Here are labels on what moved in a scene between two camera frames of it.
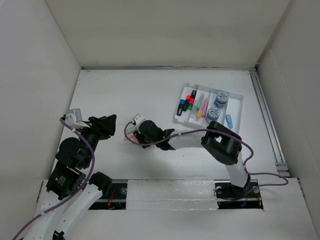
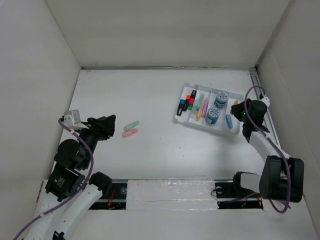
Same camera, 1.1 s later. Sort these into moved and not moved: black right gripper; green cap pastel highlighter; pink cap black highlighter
Moved: black right gripper
Not moved: green cap pastel highlighter; pink cap black highlighter
